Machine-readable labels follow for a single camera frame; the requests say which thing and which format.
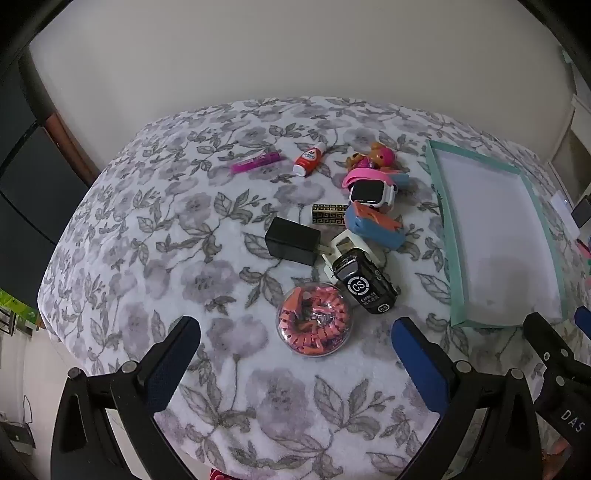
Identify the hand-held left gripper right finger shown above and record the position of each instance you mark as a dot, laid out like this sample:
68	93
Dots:
419	364

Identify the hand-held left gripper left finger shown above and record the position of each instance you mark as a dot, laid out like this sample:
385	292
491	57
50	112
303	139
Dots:
171	364

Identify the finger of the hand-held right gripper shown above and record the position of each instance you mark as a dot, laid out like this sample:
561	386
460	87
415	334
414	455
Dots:
583	319
549	344

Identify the black toy car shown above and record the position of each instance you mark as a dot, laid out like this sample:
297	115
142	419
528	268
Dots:
364	284

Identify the teal-rimmed white tray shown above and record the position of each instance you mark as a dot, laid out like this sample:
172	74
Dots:
496	240

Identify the orange and blue folding toy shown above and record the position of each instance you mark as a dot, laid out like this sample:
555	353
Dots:
374	227

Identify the gold and black patterned box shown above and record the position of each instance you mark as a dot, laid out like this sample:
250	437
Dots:
330	214

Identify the pink doll figure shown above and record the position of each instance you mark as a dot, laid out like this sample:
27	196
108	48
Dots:
371	156

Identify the black plug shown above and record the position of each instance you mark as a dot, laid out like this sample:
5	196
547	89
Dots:
582	210

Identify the white power device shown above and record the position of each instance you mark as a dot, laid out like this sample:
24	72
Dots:
562	207

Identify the cream plastic clip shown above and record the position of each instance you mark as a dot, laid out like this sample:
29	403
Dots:
344	240

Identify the grey floral blanket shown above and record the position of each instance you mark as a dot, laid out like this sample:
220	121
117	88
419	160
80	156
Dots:
184	207

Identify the green box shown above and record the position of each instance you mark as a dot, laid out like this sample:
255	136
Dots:
14	309

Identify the white shelf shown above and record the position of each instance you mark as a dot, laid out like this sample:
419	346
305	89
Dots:
575	129

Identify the purple lip balm tube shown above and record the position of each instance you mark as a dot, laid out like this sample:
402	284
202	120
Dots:
255	162

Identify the dark cabinet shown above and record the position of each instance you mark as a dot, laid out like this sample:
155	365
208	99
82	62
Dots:
27	184

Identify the red and white glue bottle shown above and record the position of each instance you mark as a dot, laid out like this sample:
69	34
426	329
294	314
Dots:
308	159

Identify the brown wooden frame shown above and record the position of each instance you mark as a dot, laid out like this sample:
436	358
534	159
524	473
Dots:
60	134

